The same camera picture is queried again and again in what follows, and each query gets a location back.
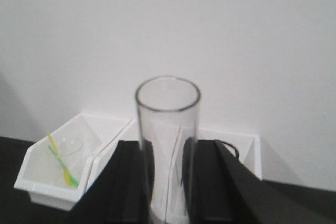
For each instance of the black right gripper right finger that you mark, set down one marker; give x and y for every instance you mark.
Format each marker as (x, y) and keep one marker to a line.
(220, 189)

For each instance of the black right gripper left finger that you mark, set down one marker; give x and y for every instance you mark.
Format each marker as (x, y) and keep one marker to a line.
(117, 195)

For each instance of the clear glass test tube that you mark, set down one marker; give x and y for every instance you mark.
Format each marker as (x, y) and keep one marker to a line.
(168, 115)

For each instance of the green plastic stirrer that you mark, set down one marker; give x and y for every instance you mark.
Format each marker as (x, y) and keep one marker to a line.
(69, 179)

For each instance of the white right storage bin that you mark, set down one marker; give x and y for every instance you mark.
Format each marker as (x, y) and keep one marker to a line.
(248, 145)

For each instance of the white storage bin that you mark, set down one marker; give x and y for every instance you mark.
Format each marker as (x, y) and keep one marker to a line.
(248, 145)
(41, 175)
(128, 133)

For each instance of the yellow plastic stirrer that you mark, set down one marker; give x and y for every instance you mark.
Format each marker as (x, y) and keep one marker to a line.
(53, 144)

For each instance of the white middle storage bin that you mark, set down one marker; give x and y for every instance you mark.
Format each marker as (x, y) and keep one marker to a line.
(128, 133)

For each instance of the white left storage bin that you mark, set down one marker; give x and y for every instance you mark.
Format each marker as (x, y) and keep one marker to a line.
(41, 175)

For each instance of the clear glass dish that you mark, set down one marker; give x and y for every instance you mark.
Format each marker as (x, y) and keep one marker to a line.
(69, 146)

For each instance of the black wire tripod stand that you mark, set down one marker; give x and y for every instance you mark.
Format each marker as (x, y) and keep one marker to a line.
(232, 149)

